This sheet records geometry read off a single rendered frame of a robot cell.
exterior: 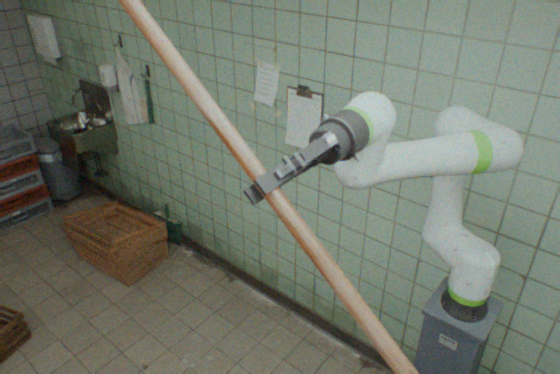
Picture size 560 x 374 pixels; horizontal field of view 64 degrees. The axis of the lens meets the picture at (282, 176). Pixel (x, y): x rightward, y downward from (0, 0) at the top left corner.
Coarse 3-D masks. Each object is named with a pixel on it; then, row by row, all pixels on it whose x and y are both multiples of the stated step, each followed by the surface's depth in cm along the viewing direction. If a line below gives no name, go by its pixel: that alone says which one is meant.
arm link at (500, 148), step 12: (468, 132) 114; (480, 132) 114; (492, 132) 114; (504, 132) 115; (516, 132) 117; (480, 144) 111; (492, 144) 112; (504, 144) 113; (516, 144) 114; (480, 156) 111; (492, 156) 112; (504, 156) 113; (516, 156) 115; (480, 168) 113; (492, 168) 114; (504, 168) 116
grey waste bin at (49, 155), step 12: (36, 144) 405; (48, 144) 405; (48, 156) 398; (60, 156) 404; (48, 168) 405; (60, 168) 408; (48, 180) 411; (60, 180) 413; (72, 180) 421; (60, 192) 418; (72, 192) 425
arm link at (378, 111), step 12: (360, 96) 95; (372, 96) 94; (384, 96) 95; (348, 108) 90; (360, 108) 90; (372, 108) 91; (384, 108) 93; (372, 120) 90; (384, 120) 92; (372, 132) 90; (384, 132) 94; (372, 144) 95; (384, 144) 97; (360, 156) 98; (372, 156) 98
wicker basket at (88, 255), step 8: (72, 240) 330; (80, 248) 332; (88, 248) 322; (80, 256) 349; (88, 256) 335; (96, 256) 322; (168, 256) 354; (96, 264) 338; (104, 264) 324; (112, 264) 310; (144, 264) 333; (152, 264) 341; (104, 272) 339; (112, 272) 326; (120, 272) 314; (136, 272) 329; (144, 272) 336; (120, 280) 328; (128, 280) 324; (136, 280) 331
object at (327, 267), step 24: (120, 0) 76; (144, 24) 75; (168, 48) 75; (192, 72) 75; (192, 96) 74; (216, 120) 73; (240, 144) 73; (264, 168) 74; (288, 216) 72; (312, 240) 72; (336, 264) 72; (336, 288) 71; (360, 312) 70; (384, 336) 70; (408, 360) 71
